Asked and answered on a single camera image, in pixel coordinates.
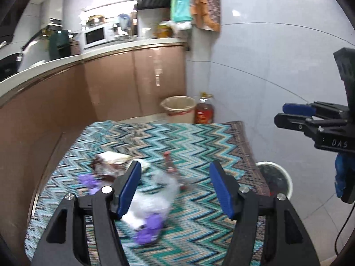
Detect brown kitchen cabinet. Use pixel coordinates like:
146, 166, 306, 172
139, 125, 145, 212
0, 44, 187, 255

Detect small purple wrapper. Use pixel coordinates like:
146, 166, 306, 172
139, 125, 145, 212
78, 173, 106, 196

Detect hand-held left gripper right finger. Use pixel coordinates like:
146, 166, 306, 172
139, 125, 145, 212
209, 160, 322, 266

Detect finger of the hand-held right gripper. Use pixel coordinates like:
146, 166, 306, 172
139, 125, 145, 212
282, 102, 348, 119
274, 113, 347, 140

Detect zigzag patterned cloth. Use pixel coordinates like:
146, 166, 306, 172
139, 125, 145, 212
24, 120, 271, 266

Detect yellow jar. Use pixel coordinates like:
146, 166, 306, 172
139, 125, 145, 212
157, 22, 174, 38

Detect cooking oil bottle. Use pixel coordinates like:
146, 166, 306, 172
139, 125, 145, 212
195, 91, 215, 125

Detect glass pot with gold rim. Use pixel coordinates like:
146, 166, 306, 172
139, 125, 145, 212
85, 14, 107, 28

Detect black range hood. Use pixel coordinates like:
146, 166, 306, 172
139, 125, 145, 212
0, 0, 45, 43

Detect beige bin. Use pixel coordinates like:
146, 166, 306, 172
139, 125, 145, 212
160, 96, 196, 124

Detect teal plastic bag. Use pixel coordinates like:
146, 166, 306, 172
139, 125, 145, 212
170, 0, 192, 23

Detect red clear wrapper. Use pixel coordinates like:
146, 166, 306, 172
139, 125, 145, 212
163, 151, 195, 190

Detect person's right hand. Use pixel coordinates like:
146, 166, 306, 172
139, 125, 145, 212
334, 154, 350, 198

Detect orange patterned cloth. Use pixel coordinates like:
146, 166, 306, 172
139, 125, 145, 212
191, 0, 221, 32

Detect black frying pan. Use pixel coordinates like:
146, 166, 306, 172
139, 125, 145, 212
0, 30, 43, 81

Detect white plastic bag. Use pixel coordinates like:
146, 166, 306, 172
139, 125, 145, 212
168, 21, 192, 32

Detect white countertop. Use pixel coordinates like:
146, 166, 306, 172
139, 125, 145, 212
0, 37, 187, 106

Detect brown wrapper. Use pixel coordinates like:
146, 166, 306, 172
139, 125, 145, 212
91, 156, 125, 178

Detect white microwave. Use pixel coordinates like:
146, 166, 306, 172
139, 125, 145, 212
83, 25, 108, 49

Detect white trash bin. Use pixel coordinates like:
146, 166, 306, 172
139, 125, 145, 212
255, 161, 294, 200

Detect blue clear kettle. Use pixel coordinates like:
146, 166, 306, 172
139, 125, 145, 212
116, 13, 132, 38

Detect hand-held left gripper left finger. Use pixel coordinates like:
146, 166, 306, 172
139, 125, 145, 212
30, 160, 142, 266

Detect dark green appliance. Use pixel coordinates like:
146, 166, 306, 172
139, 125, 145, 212
49, 29, 72, 61

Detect clear plastic bag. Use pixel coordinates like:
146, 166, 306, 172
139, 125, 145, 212
122, 169, 181, 232

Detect black cable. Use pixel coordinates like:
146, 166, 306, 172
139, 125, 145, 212
335, 213, 353, 258

